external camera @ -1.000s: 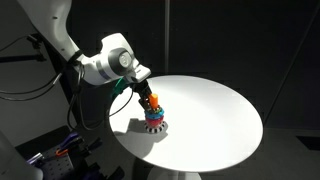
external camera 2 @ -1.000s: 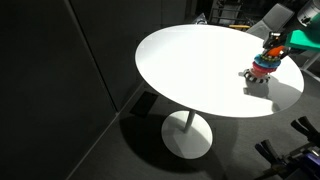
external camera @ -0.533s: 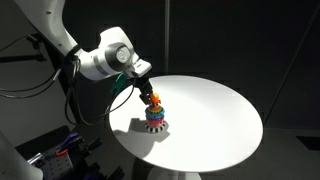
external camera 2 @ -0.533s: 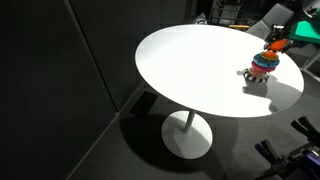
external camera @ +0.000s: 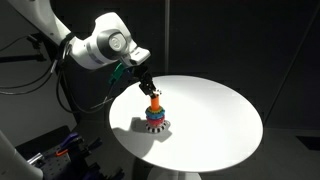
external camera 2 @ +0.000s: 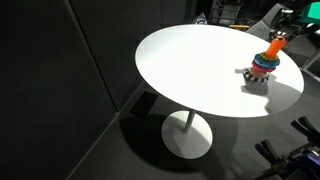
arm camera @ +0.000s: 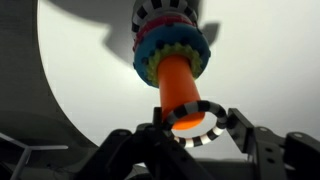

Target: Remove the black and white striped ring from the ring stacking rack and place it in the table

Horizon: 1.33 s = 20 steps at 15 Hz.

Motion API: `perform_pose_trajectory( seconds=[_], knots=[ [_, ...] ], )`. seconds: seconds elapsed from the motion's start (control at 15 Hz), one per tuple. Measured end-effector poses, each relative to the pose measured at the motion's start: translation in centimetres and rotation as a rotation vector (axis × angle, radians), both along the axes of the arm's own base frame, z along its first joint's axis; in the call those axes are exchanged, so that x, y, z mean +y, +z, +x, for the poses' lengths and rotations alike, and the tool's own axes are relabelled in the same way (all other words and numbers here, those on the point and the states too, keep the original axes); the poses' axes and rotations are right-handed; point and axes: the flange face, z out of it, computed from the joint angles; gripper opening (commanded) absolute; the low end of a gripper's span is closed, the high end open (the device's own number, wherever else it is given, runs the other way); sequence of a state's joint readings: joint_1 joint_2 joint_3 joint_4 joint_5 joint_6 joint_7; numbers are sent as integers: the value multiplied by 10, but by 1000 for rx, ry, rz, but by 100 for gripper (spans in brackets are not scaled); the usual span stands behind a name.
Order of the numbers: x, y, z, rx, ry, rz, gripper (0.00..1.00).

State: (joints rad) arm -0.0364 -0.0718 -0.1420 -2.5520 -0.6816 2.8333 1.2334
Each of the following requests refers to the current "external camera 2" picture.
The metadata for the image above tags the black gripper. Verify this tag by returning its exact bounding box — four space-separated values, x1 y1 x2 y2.
269 8 303 42

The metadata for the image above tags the grey angled panel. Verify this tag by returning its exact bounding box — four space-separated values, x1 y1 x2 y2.
246 3 284 42

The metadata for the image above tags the red ring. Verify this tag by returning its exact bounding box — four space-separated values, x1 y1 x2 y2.
250 63 277 75

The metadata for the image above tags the black metal frame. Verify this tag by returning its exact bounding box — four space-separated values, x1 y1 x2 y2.
208 0 246 26

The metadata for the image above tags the colourful stacking ring toy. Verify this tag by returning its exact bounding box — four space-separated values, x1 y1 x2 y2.
242 37 288 84

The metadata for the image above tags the black floor panel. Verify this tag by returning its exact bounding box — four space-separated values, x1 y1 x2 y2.
129 90 159 118

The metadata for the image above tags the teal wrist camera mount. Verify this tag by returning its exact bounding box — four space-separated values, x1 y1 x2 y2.
299 1 320 26

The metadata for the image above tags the green bumpy ring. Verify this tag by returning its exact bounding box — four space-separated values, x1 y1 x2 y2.
259 51 280 63

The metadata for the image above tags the blue ring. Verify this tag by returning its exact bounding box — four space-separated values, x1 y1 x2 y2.
252 54 281 70

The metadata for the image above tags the yellow flat object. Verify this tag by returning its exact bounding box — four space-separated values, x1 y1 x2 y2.
228 24 252 30

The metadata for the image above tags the white metal leg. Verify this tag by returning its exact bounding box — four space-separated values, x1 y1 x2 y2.
300 49 320 72

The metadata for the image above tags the white table pedestal base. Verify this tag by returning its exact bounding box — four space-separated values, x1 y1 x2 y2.
160 109 214 160

